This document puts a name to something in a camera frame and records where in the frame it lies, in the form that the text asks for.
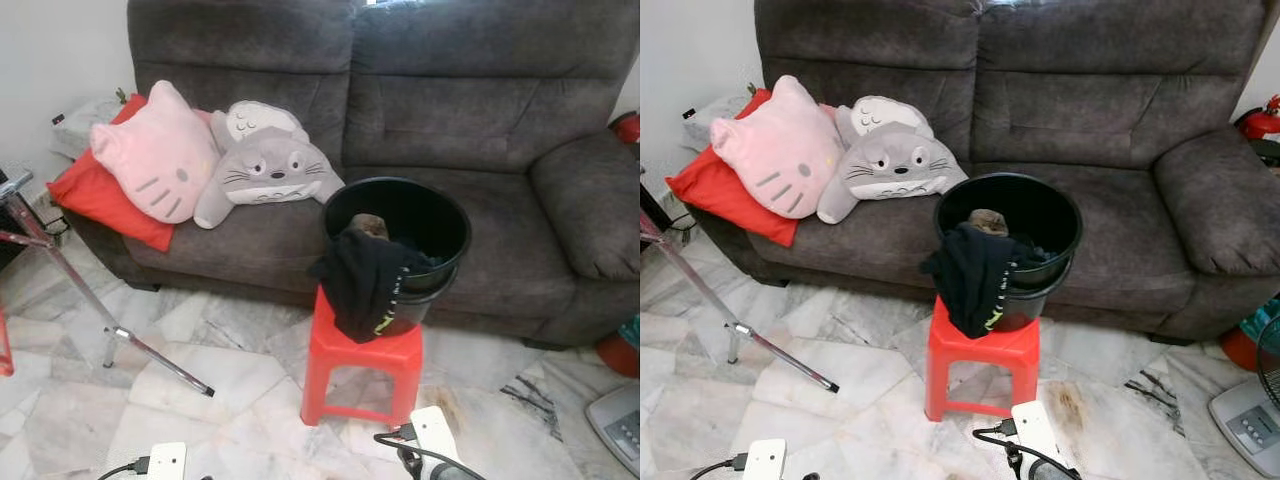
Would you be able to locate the black shirt yellow-green print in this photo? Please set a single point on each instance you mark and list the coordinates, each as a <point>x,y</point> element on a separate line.
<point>975,280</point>
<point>360,285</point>

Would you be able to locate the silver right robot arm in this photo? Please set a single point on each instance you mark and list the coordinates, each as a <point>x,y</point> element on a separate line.
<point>455,473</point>
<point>1055,472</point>

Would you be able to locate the red cushion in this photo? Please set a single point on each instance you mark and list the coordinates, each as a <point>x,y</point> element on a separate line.
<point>90,195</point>
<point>710,190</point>

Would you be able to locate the teal cloth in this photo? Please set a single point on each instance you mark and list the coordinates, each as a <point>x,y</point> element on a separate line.
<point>1262,315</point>
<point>630,330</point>

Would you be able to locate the red fire extinguisher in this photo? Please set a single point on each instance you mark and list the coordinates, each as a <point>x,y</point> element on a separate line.
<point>626,128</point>
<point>1262,120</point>

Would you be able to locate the red plastic basin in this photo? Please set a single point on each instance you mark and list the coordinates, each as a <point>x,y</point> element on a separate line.
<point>1240,350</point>
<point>620,358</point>

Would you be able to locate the silver metal clothes rack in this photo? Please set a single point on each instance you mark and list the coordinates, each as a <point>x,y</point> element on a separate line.
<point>742,328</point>
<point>118,333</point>

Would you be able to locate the lace covered side table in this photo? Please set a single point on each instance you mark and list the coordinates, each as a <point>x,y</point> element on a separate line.
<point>85,120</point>
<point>712,115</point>

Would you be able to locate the pink cat pillow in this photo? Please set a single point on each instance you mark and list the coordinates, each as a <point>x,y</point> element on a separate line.
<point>150,160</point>
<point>775,155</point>

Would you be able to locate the white floor fan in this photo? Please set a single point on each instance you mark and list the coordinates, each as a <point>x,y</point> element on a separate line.
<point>618,430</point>
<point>1240,430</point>

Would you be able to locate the black plastic bucket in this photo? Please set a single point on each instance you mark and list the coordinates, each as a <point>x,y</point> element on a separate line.
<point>1040,210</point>
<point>430,215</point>

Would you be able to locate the dark grey sofa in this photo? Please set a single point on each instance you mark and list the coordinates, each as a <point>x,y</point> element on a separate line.
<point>450,100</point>
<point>1080,100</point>

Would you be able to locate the grey totoro plush pillow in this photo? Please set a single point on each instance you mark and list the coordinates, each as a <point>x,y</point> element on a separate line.
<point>890,165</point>
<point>270,170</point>

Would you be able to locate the brown cloth lump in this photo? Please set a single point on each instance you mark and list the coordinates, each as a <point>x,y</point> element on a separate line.
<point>370,226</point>
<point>987,222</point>

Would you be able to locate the pale sleeping totoro pillow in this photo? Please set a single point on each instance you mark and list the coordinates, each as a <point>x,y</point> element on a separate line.
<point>880,115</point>
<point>262,120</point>

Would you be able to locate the red plastic stool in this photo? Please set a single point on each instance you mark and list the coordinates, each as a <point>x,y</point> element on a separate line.
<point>350,350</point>
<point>975,350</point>

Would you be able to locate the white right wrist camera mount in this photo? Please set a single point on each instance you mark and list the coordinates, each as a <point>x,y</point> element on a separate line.
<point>435,432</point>
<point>1035,428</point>

